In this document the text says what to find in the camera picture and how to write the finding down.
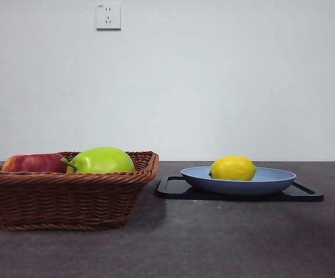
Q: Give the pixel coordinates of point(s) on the yellow lemon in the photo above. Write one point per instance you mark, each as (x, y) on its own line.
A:
(232, 168)

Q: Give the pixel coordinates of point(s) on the blue round plate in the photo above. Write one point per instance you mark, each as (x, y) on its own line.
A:
(243, 186)

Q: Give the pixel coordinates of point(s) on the brown wicker basket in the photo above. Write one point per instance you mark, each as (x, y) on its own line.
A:
(69, 199)

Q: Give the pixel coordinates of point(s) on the black flat tray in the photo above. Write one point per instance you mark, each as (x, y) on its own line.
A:
(170, 194)

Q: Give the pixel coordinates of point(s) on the green apple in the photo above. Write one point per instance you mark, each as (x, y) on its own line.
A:
(103, 160)

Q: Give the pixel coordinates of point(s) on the red apple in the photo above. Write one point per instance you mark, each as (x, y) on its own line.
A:
(34, 163)

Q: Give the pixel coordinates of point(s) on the white wall socket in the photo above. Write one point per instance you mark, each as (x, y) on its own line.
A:
(108, 16)

